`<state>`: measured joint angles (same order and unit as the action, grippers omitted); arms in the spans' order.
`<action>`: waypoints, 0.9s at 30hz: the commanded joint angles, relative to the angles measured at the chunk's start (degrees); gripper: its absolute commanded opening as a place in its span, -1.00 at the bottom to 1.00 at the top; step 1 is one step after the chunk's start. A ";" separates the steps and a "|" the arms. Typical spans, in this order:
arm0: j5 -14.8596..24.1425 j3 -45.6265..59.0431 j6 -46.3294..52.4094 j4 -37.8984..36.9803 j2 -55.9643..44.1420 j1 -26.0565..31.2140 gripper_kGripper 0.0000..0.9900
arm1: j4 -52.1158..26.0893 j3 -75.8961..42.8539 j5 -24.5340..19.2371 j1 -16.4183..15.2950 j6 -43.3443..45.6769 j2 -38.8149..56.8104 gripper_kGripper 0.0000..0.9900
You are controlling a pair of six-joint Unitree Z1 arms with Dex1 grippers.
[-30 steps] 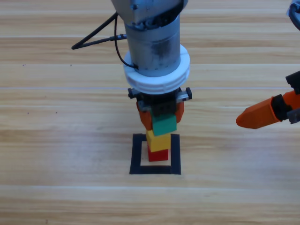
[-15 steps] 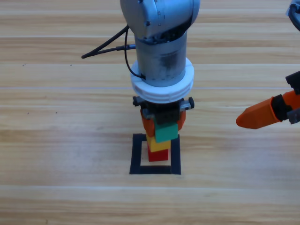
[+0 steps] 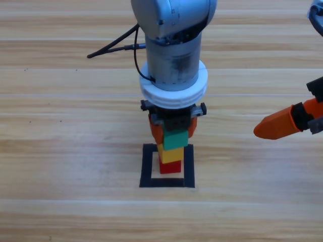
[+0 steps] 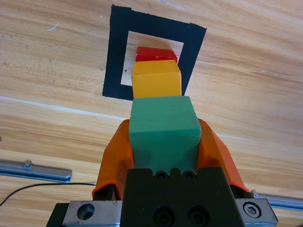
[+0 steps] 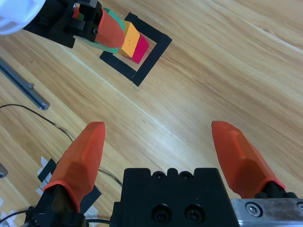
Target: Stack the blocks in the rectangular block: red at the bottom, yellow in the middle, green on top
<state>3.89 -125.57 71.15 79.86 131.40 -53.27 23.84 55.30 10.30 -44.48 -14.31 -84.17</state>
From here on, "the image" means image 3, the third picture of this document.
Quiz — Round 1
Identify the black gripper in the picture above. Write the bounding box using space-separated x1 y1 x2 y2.
140 99 208 146
253 76 323 141

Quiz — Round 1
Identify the green wooden block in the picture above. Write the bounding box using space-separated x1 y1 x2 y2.
163 129 190 151

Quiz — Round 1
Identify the yellow wooden block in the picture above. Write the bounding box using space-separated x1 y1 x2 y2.
157 143 185 164

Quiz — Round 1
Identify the red wooden block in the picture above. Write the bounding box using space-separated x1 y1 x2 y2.
158 156 183 175

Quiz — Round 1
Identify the black tape square outline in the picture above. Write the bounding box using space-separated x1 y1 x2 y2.
139 143 196 189

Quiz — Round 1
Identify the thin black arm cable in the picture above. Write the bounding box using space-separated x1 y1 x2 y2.
134 24 155 83

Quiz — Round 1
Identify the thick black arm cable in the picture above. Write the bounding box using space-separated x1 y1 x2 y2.
86 22 148 59

